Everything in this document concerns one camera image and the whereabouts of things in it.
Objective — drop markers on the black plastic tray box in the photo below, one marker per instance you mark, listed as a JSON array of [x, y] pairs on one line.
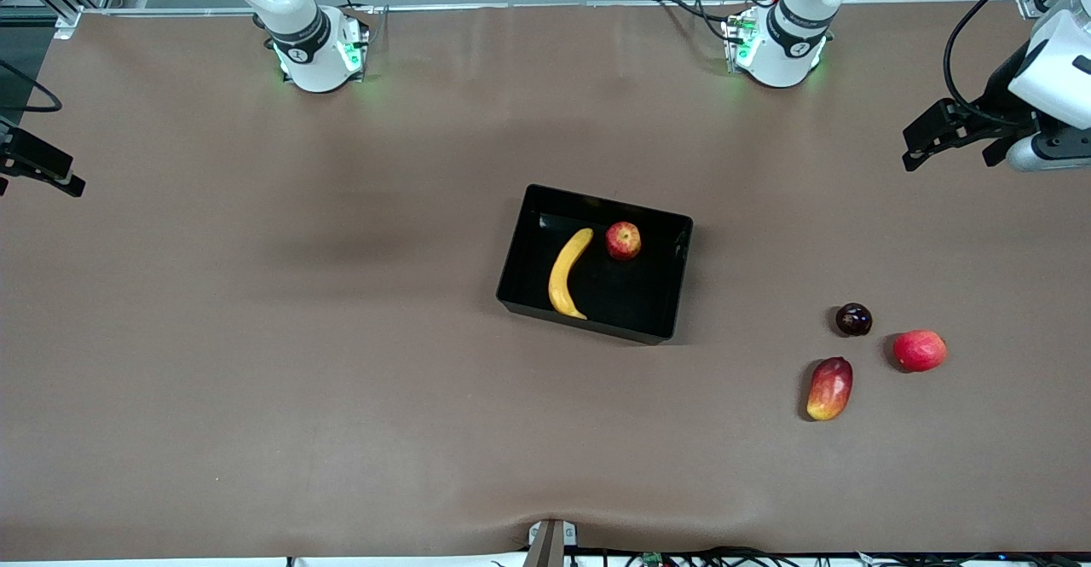
[[635, 290]]

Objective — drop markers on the yellow banana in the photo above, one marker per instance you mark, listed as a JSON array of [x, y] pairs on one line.
[[562, 277]]

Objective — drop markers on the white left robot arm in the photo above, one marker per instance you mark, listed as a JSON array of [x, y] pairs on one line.
[[780, 51]]

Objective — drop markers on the brown table mat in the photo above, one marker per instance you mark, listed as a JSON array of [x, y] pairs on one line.
[[426, 422]]

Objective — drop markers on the small green circuit board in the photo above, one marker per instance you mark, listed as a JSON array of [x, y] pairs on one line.
[[653, 558]]

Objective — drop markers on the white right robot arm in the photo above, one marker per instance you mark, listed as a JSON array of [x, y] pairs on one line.
[[311, 55]]

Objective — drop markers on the silver table edge rail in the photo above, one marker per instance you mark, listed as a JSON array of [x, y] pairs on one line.
[[554, 6]]

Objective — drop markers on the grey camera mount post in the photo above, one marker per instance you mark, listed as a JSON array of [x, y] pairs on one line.
[[550, 546]]

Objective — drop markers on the red yellow mango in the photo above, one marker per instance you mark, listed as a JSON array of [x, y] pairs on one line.
[[830, 390]]

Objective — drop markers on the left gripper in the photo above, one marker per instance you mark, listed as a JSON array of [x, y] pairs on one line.
[[1004, 89]]

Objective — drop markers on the dark purple plum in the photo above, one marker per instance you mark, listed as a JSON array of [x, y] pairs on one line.
[[853, 320]]

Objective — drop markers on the red round apple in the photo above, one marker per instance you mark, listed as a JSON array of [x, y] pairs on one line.
[[920, 351]]

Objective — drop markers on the small red yellow apple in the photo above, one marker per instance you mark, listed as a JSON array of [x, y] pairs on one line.
[[623, 241]]

